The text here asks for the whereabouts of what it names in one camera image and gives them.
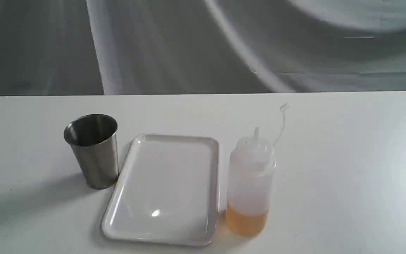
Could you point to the plastic squeeze bottle with oil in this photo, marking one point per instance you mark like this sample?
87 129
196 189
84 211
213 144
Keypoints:
252 167

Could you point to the stainless steel cup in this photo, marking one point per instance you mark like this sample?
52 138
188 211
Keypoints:
93 141

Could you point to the white rectangular plastic tray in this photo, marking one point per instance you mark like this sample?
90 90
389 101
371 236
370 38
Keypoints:
167 192

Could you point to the grey backdrop cloth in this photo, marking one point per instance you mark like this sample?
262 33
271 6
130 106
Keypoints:
152 47

